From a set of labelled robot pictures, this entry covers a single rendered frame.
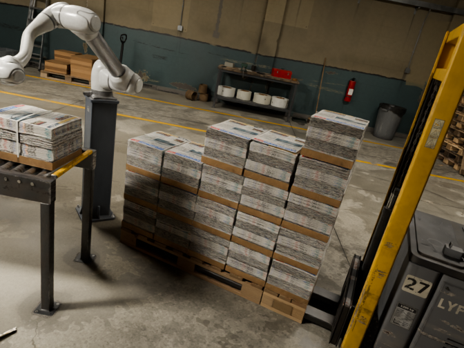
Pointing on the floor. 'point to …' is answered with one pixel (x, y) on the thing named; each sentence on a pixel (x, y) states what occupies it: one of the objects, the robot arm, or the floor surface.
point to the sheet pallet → (70, 66)
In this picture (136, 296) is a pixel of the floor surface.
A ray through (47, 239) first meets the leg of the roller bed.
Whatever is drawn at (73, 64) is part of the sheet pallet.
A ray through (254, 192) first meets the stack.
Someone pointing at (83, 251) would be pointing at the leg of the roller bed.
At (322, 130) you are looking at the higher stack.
